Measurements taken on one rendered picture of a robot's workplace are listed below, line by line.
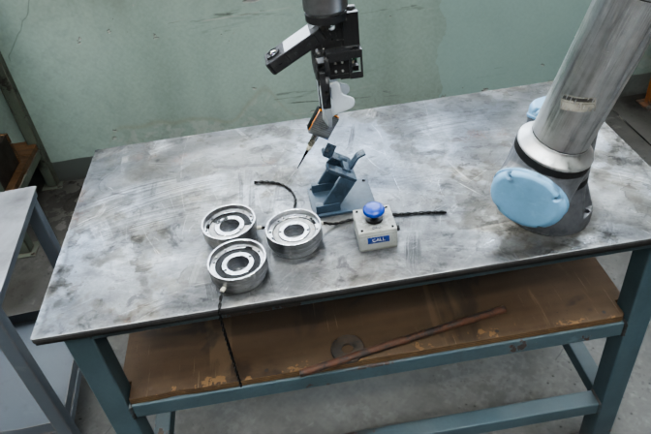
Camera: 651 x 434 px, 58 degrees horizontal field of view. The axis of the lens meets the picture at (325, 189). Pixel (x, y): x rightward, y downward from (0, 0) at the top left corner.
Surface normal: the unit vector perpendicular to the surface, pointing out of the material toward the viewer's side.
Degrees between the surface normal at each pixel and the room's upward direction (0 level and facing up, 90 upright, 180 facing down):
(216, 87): 90
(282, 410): 0
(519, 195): 97
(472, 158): 0
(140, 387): 0
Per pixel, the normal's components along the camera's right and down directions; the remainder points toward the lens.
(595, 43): -0.75, 0.40
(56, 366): -0.10, -0.79
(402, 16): 0.13, 0.59
